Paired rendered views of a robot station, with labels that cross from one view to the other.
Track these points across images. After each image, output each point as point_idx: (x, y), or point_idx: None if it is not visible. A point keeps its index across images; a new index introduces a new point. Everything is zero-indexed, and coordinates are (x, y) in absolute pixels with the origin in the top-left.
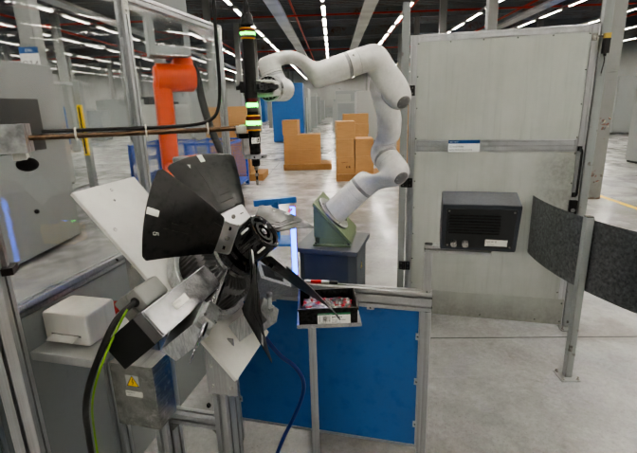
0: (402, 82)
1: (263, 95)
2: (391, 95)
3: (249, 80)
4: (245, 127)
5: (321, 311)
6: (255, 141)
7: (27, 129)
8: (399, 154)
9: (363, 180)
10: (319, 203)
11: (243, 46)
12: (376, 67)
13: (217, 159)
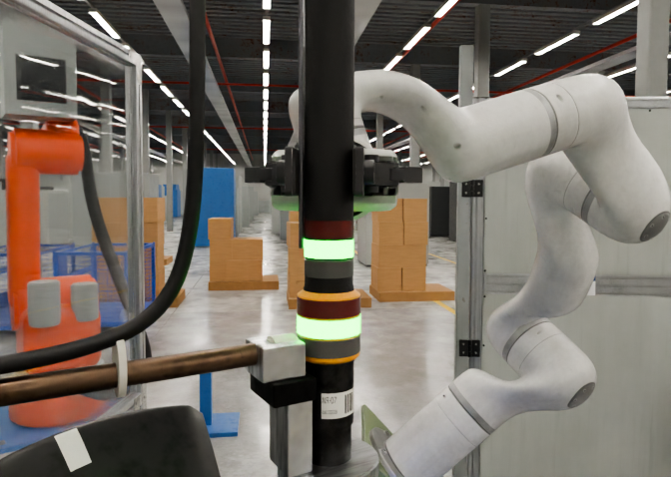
0: (657, 177)
1: (355, 205)
2: (634, 208)
3: (333, 142)
4: (304, 350)
5: None
6: (338, 410)
7: None
8: (565, 335)
9: (485, 396)
10: (375, 449)
11: (311, 1)
12: (605, 135)
13: (143, 443)
